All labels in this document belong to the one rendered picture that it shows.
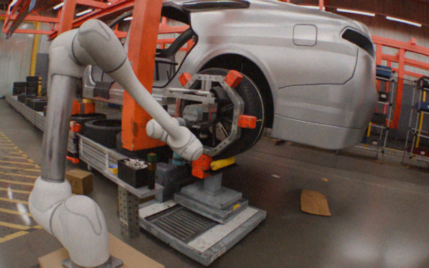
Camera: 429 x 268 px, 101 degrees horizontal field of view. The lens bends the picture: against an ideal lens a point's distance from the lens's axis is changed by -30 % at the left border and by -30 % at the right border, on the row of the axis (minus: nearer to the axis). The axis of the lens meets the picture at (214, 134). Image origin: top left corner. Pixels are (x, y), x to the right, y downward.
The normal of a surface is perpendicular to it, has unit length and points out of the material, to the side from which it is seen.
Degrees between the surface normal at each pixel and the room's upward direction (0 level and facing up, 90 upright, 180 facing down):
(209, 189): 90
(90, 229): 76
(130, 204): 90
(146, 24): 90
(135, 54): 90
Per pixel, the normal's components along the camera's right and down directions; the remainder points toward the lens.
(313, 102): -0.58, 0.10
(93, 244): 0.68, 0.15
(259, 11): -0.53, -0.15
